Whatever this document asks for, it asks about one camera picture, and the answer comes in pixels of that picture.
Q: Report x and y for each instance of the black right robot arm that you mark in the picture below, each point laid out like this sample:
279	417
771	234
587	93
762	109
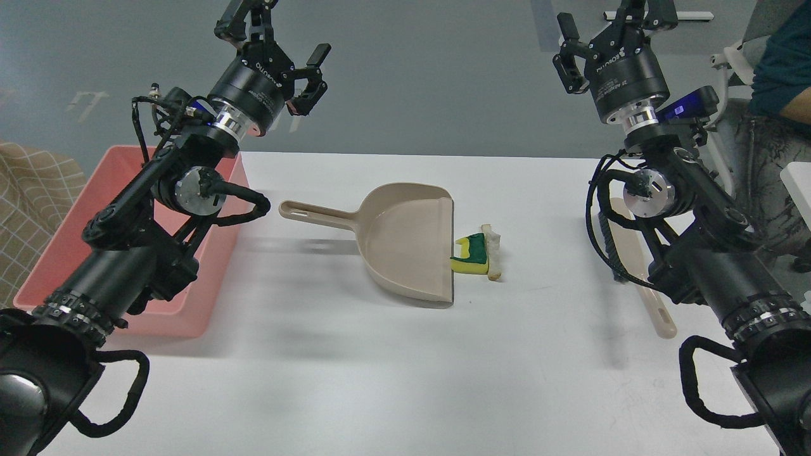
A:
657	217

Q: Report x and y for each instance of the beige checkered cloth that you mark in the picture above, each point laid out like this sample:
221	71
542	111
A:
38	188

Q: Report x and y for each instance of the beige plastic dustpan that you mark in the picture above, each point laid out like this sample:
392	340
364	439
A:
403	233

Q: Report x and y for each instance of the beige hand brush black bristles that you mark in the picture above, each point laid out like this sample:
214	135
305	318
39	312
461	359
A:
632	253

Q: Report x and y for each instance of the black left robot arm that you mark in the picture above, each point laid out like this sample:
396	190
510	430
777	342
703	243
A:
54	368

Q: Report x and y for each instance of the yellow green sponge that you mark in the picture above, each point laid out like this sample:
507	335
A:
473	257

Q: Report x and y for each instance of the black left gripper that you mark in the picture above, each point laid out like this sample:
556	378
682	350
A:
260	81

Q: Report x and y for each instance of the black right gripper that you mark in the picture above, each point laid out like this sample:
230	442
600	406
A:
623	73

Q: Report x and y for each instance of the white office chair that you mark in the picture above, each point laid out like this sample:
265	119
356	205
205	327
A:
727	141

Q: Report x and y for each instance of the white bread slice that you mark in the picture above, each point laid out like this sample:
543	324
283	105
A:
493	249

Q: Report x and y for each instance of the pink plastic bin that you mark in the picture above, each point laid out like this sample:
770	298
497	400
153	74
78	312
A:
188	314

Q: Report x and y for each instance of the person in teal shirt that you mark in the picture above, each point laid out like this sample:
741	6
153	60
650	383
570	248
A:
774	132

